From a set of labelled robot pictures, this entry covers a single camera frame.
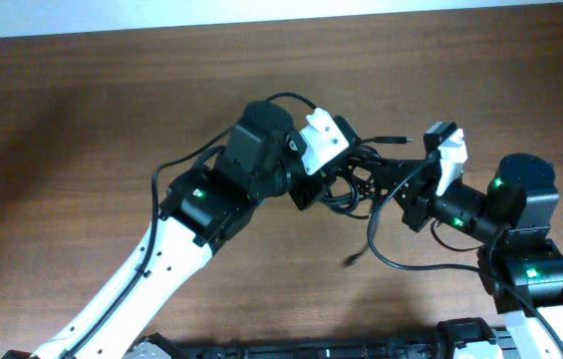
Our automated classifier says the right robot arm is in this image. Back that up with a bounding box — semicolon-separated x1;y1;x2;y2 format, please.
383;152;563;358

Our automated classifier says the thin black cable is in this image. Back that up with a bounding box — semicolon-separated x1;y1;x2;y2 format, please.
343;164;387;269

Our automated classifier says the right camera cable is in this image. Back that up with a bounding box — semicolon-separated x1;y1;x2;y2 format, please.
366;157;563;359

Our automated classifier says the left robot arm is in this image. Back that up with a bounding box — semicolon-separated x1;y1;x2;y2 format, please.
28;100;354;359

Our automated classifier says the thick black cable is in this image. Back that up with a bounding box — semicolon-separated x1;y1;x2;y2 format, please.
320;134;415;220

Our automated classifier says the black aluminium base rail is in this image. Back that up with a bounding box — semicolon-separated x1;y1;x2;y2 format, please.
125;317;520;359

